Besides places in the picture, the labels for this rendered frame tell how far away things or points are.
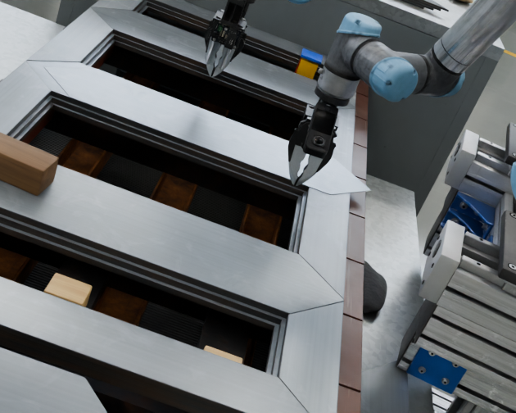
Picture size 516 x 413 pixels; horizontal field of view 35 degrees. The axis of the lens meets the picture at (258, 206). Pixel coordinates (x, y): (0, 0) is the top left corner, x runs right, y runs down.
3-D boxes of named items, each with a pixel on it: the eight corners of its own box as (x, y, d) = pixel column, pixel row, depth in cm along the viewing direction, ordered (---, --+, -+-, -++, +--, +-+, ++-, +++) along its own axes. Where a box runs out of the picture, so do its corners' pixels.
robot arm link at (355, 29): (363, 26, 145) (337, 6, 151) (340, 81, 151) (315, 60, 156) (394, 31, 150) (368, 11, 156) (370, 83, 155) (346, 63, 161)
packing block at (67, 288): (38, 310, 120) (43, 290, 119) (50, 291, 125) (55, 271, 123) (76, 324, 121) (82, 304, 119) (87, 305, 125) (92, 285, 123)
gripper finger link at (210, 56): (195, 78, 183) (208, 40, 178) (200, 69, 188) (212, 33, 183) (208, 83, 183) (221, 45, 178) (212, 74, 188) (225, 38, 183)
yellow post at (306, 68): (278, 119, 234) (301, 59, 225) (279, 112, 238) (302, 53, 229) (293, 124, 234) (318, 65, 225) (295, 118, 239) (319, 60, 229)
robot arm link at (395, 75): (440, 69, 146) (403, 42, 153) (396, 64, 139) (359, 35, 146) (422, 107, 149) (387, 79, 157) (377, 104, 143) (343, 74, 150)
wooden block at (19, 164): (-30, 168, 132) (-25, 142, 130) (-11, 154, 137) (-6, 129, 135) (37, 197, 132) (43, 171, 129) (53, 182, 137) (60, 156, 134)
